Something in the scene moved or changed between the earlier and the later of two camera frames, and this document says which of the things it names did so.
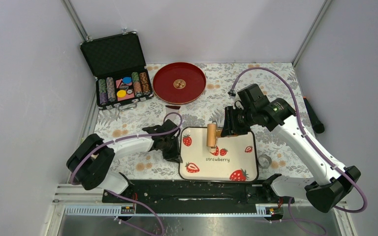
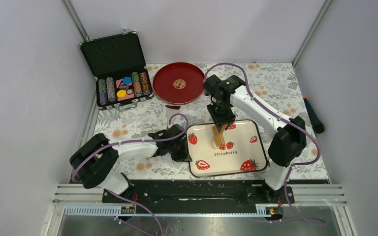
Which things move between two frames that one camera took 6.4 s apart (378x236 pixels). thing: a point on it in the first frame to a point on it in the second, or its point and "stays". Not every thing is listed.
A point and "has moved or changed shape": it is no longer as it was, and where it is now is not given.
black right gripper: x=230 y=127 to x=220 y=121
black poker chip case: x=117 y=63 stays
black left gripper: x=175 y=156 to x=184 y=156
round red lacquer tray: x=179 y=83 stays
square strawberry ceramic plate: x=234 y=159 has moved or changed shape
